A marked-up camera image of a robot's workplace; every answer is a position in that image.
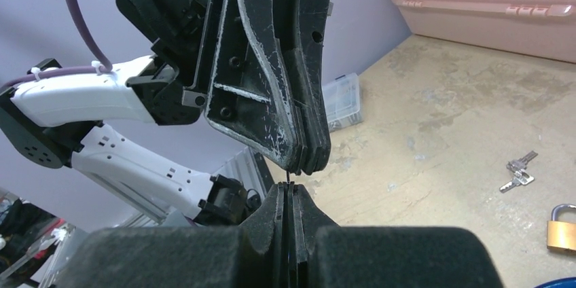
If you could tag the clear plastic screw organizer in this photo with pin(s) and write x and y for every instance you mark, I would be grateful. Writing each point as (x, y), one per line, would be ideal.
(342, 99)

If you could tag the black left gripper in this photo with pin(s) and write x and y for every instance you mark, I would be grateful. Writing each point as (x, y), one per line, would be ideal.
(241, 68)

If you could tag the brass padlock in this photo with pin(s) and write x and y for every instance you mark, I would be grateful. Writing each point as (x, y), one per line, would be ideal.
(561, 234)

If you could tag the silver key on ring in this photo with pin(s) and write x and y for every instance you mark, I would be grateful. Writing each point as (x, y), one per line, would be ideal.
(521, 163)

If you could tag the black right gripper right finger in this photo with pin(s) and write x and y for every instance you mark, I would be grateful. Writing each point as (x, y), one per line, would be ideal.
(396, 256)

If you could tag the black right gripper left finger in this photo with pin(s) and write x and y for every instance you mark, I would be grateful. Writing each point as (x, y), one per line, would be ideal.
(215, 256)

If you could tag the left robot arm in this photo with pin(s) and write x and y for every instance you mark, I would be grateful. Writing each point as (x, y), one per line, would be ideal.
(60, 116)

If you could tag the pink plastic toolbox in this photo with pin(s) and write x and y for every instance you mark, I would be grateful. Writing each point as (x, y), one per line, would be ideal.
(543, 28)

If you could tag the blue cable lock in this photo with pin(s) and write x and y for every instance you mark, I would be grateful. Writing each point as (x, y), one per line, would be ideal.
(569, 282)

